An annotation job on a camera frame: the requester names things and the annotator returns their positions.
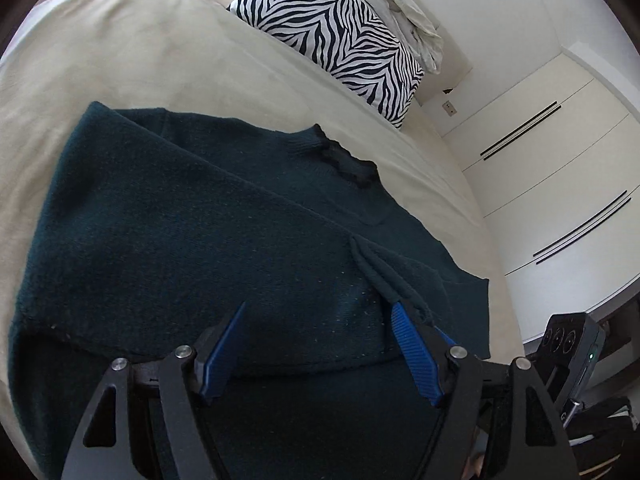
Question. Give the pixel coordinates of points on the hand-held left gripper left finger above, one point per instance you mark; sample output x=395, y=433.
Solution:
x=220, y=357

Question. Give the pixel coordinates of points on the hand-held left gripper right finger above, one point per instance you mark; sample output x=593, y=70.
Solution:
x=412, y=350

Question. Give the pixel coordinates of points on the dark green knit sweater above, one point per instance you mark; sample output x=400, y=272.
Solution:
x=175, y=220

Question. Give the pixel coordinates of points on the dark striped cloth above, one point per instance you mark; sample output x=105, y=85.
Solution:
x=600, y=440

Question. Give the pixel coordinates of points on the white wardrobe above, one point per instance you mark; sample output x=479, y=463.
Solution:
x=550, y=170

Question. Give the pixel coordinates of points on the beige bed cover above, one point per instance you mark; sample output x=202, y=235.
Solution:
x=125, y=50

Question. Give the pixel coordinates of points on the zebra print pillow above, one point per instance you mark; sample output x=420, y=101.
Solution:
x=325, y=35

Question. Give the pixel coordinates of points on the crumpled white duvet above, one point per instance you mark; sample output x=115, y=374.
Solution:
x=400, y=5

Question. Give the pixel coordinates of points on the wall power socket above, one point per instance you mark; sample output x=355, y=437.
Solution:
x=450, y=108

